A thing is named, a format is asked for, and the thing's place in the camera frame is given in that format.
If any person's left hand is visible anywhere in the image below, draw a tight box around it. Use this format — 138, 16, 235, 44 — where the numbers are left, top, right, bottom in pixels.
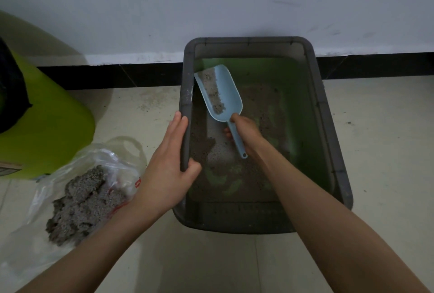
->
130, 112, 202, 219

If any person's right hand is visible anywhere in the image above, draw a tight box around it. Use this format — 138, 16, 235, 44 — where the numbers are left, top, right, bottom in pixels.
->
223, 114, 271, 158

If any light blue plastic scoop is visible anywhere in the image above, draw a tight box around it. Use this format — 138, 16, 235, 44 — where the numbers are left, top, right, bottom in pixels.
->
194, 64, 248, 159

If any grey plastic litter box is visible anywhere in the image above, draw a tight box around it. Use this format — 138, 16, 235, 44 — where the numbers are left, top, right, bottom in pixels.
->
172, 36, 354, 235

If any person's right forearm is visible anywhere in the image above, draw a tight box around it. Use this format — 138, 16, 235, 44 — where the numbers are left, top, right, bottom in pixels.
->
251, 140, 433, 293

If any person's left forearm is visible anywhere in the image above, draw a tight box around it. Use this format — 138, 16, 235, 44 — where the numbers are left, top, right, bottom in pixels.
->
15, 198, 170, 293

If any grey litter layer in box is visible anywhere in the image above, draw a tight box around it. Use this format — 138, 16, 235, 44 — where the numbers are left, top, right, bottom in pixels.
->
187, 82, 296, 203

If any grey litter on scoop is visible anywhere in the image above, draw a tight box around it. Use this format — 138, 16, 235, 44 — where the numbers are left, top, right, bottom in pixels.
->
198, 69, 226, 115

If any grey clumped litter lump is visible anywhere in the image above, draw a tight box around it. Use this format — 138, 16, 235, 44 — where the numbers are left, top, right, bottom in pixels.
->
46, 165, 129, 246

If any lime green plastic bin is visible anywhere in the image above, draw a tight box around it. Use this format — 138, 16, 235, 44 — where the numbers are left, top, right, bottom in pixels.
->
0, 9, 96, 181

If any clear plastic bag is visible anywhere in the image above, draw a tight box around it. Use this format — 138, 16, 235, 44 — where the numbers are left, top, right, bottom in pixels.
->
0, 136, 148, 291

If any black bin liner bag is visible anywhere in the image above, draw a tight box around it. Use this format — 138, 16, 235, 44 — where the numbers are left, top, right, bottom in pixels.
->
0, 36, 33, 134

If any brown cardboard piece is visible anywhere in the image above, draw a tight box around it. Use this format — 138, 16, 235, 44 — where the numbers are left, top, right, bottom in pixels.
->
0, 163, 21, 177

